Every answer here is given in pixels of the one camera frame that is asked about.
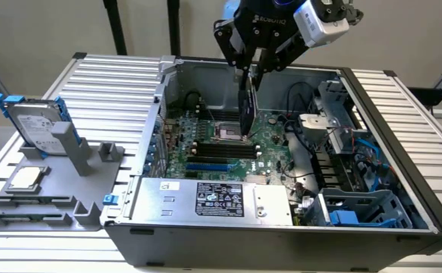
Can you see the black stand pole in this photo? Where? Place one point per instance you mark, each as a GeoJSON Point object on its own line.
{"type": "Point", "coordinates": [117, 25]}
{"type": "Point", "coordinates": [174, 25]}

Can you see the black box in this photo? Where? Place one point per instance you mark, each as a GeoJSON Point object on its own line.
{"type": "Point", "coordinates": [424, 96]}

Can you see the small silver chipset heatsink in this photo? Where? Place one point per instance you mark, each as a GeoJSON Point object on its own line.
{"type": "Point", "coordinates": [255, 179]}

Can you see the grey metal disk bay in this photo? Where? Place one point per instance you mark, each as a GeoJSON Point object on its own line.
{"type": "Point", "coordinates": [338, 113]}

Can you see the grey parts rack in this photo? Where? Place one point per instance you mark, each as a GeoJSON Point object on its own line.
{"type": "Point", "coordinates": [53, 187]}

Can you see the black RAM slot bank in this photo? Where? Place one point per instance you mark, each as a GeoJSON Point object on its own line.
{"type": "Point", "coordinates": [227, 149]}
{"type": "Point", "coordinates": [222, 113]}

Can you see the open black PC case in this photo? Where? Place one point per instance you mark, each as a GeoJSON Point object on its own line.
{"type": "Point", "coordinates": [266, 247]}

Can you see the green motherboard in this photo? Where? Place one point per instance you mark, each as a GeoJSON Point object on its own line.
{"type": "Point", "coordinates": [205, 130]}

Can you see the silver power supply unit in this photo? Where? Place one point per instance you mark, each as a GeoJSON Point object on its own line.
{"type": "Point", "coordinates": [190, 202]}

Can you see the blue hard disk carrier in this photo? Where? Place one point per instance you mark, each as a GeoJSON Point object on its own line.
{"type": "Point", "coordinates": [66, 119]}

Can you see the grey drive cage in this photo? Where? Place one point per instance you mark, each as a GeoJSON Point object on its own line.
{"type": "Point", "coordinates": [361, 204]}

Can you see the blue drive caddy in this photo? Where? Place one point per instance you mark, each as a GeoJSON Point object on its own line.
{"type": "Point", "coordinates": [343, 219]}

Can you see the silver CPU chip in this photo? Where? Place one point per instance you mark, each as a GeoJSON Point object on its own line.
{"type": "Point", "coordinates": [26, 177]}

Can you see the silver hard disk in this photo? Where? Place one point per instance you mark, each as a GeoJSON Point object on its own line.
{"type": "Point", "coordinates": [34, 128]}

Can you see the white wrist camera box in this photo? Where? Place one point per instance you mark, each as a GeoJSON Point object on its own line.
{"type": "Point", "coordinates": [317, 27]}

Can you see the CPU socket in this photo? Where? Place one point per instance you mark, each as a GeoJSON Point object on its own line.
{"type": "Point", "coordinates": [226, 132]}

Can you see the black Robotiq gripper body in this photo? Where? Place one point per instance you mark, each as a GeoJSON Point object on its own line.
{"type": "Point", "coordinates": [266, 20]}

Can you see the blue expansion slot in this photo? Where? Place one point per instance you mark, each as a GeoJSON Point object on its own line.
{"type": "Point", "coordinates": [206, 167]}

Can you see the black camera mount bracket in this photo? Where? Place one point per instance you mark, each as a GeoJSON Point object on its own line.
{"type": "Point", "coordinates": [342, 10]}

